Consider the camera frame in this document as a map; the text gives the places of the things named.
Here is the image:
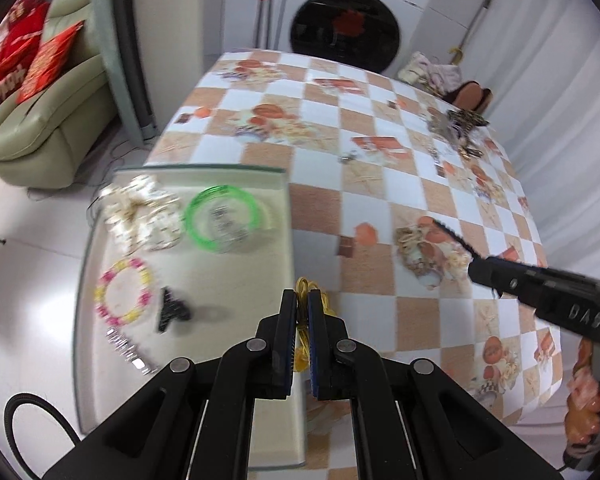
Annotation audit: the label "person right hand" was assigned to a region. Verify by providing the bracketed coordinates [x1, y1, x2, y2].
[565, 338, 600, 445]

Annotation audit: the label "pink clothes pile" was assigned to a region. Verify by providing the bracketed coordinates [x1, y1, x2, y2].
[398, 51, 463, 96]

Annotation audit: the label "red cushion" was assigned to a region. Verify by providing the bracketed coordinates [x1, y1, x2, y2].
[16, 21, 84, 104]

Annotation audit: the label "silver star hair clip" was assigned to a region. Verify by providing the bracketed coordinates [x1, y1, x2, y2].
[106, 327, 158, 375]

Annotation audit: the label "green translucent bangle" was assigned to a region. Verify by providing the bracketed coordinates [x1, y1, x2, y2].
[184, 184, 261, 252]

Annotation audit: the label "red handled mop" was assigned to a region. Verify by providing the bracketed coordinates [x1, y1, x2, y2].
[253, 0, 273, 49]

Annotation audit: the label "white washing machine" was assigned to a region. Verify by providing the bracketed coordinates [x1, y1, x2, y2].
[275, 0, 429, 77]

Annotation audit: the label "black beaded hair clip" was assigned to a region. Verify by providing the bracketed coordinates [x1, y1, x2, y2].
[432, 219, 482, 259]

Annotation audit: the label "silver chain earrings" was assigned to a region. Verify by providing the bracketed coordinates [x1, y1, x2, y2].
[210, 204, 242, 243]

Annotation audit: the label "brown slipper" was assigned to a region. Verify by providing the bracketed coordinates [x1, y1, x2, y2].
[452, 81, 493, 115]

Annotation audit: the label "beige braided bracelet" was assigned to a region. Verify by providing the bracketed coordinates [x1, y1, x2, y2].
[394, 224, 474, 286]

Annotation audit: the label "pink yellow bead bracelet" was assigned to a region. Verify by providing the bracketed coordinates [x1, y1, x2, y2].
[93, 257, 157, 328]

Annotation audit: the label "leopard print bow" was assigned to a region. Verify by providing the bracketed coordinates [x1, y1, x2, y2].
[446, 110, 489, 134]

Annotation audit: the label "small black claw clip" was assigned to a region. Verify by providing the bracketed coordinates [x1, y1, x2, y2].
[157, 287, 193, 334]

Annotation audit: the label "grey jewelry tray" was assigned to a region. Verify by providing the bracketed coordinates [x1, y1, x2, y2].
[71, 164, 309, 470]

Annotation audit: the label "checkered printed tablecloth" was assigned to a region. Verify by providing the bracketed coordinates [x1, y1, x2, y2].
[144, 49, 566, 470]

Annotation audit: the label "yellow cord hair tie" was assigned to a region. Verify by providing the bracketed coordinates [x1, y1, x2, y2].
[291, 275, 339, 375]

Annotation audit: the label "yellow hanger hook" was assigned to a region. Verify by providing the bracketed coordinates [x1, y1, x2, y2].
[449, 47, 464, 65]

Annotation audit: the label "green leather sofa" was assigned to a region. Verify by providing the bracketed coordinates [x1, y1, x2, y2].
[0, 0, 118, 190]

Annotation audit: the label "cream polka dot scrunchie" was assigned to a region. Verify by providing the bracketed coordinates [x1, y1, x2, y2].
[98, 174, 183, 256]

